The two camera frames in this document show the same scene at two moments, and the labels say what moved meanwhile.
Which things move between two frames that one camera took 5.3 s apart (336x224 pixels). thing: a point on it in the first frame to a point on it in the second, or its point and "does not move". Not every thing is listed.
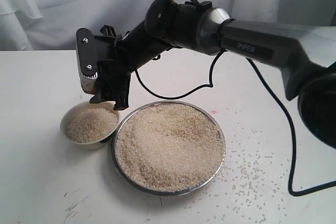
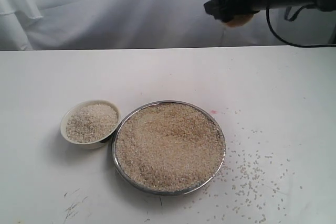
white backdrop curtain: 43,11 does not move
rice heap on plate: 170,147 does not move
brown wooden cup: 88,86 to 235,21
